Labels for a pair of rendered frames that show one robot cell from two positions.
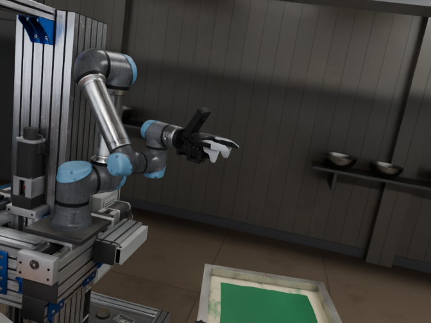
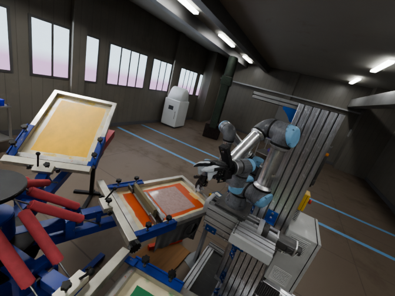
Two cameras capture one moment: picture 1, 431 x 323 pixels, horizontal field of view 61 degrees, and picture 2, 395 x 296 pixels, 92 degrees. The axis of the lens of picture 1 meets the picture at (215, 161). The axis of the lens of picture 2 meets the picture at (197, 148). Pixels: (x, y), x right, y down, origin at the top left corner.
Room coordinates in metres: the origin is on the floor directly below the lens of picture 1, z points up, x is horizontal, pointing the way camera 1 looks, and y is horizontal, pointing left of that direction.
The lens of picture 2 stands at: (1.22, -0.74, 2.00)
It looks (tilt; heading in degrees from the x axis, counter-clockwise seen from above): 19 degrees down; 104
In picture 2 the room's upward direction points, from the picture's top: 15 degrees clockwise
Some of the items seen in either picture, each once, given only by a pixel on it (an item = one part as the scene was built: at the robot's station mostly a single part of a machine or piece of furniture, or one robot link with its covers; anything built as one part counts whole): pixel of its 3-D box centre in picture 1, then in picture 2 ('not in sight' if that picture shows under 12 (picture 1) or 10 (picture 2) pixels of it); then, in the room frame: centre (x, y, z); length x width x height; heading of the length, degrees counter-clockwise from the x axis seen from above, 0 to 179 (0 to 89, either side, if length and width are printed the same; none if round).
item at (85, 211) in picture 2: not in sight; (96, 211); (0.44, 0.12, 1.02); 0.17 x 0.06 x 0.05; 60
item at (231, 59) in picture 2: not in sight; (221, 98); (-0.31, 6.96, 1.56); 1.05 x 0.82 x 3.13; 81
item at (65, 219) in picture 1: (71, 211); (237, 198); (1.28, 0.50, 1.31); 0.15 x 0.15 x 0.10
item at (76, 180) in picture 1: (75, 181); (243, 184); (1.28, 0.50, 1.42); 0.13 x 0.12 x 0.14; 146
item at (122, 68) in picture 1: (109, 124); (270, 166); (1.39, 0.43, 1.63); 0.15 x 0.12 x 0.55; 146
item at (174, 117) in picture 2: not in sight; (176, 107); (-1.94, 6.51, 0.79); 0.80 x 0.72 x 1.58; 80
